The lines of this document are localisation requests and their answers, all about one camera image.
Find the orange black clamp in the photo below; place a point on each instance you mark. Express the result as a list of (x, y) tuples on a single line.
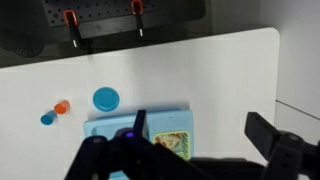
[(74, 28), (137, 15)]

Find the blue toy plate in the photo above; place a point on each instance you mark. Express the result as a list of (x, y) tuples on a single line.
[(106, 99)]

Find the blue toy sink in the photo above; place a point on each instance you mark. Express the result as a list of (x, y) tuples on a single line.
[(173, 120)]

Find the orange toy cup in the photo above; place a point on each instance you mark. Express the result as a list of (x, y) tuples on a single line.
[(62, 107)]

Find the blue toy cup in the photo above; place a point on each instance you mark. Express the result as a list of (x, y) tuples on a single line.
[(48, 118)]

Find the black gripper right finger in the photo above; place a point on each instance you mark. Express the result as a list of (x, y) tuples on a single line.
[(286, 150)]

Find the black round base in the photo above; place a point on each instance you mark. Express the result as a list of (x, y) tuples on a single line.
[(23, 45)]

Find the black perforated board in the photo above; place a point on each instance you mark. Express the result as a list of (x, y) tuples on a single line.
[(110, 13)]

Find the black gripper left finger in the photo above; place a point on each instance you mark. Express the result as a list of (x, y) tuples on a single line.
[(100, 156)]

